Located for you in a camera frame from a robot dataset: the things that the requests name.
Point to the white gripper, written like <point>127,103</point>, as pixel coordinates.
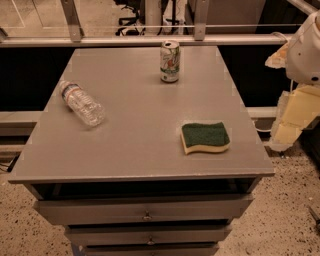
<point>305,58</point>

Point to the white green 7up can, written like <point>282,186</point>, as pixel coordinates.
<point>170,61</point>

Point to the green yellow scrub sponge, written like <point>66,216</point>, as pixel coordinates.
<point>207,138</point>

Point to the black office chair base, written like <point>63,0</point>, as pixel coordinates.
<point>130,26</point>

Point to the grey drawer cabinet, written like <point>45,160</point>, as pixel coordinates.
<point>138,152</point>

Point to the middle grey drawer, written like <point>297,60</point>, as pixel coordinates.
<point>148,235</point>

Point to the grey drawer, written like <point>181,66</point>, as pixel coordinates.
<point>139,210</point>
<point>148,235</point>
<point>201,249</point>

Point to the clear plastic water bottle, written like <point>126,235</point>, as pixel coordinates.
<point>89,110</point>

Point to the bottom grey drawer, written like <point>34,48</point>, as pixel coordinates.
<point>201,249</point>

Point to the top grey drawer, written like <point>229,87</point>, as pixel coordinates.
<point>139,210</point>

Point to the metal railing frame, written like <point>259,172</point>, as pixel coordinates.
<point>64,23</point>

